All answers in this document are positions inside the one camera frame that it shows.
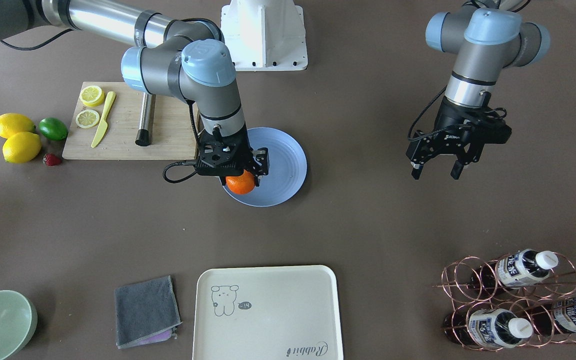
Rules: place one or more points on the steel black-tipped cylinder tool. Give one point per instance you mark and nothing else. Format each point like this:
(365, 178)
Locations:
(144, 137)

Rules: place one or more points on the wooden cutting board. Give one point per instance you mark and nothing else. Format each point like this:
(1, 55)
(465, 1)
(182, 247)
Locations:
(171, 133)

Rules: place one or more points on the copper wire bottle rack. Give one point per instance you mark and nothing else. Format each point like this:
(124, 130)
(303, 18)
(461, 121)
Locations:
(561, 284)

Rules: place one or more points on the light blue round plate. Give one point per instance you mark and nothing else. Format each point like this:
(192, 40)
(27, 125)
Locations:
(287, 168)

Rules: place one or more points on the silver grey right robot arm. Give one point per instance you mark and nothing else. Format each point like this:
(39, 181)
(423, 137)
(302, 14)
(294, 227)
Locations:
(183, 59)

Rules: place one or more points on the yellow plastic knife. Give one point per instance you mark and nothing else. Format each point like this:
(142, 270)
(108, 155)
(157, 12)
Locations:
(103, 124)

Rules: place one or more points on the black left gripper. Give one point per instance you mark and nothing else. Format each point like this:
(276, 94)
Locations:
(452, 118)

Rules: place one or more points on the mint green bowl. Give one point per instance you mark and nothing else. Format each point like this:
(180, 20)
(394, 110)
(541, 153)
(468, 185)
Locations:
(18, 322)

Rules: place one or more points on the red strawberry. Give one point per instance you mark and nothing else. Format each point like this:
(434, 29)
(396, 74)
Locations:
(50, 159)

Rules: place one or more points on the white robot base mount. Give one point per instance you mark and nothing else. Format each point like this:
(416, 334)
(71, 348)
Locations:
(265, 35)

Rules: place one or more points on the green lime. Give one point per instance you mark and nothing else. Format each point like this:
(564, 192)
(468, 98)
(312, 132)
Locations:
(53, 129)

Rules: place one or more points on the lower whole lemon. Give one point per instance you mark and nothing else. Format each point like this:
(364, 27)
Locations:
(21, 147)

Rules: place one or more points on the orange fruit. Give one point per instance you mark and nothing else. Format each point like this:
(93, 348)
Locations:
(241, 184)

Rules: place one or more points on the grey folded cloth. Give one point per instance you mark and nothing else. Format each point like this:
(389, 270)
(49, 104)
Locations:
(146, 313)

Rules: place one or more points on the upper lemon half slice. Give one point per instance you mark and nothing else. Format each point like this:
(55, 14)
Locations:
(92, 96)

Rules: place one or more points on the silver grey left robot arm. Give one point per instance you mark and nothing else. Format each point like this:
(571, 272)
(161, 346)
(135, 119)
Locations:
(486, 36)

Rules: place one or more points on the whole lemon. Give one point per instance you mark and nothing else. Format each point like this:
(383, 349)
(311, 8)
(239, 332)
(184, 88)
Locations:
(14, 122)
(21, 147)

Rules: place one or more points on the bottle in rack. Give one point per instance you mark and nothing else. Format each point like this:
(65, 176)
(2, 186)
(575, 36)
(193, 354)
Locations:
(558, 318)
(487, 329)
(523, 268)

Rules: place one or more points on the top bottle in rack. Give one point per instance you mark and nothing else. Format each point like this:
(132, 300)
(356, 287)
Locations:
(523, 268)

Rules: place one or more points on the cream bear-print tray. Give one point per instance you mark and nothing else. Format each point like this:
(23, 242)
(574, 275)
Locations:
(268, 313)

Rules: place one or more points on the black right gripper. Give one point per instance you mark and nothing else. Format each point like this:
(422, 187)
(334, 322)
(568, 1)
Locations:
(261, 161)

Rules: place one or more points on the lower lemon slice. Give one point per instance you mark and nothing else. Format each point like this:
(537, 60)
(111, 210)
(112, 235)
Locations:
(87, 118)

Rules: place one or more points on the lower bottle in rack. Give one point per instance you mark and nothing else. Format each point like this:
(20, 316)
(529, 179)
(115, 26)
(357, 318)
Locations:
(558, 318)
(487, 329)

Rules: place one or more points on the upper whole lemon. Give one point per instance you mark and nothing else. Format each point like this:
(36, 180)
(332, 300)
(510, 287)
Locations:
(14, 122)

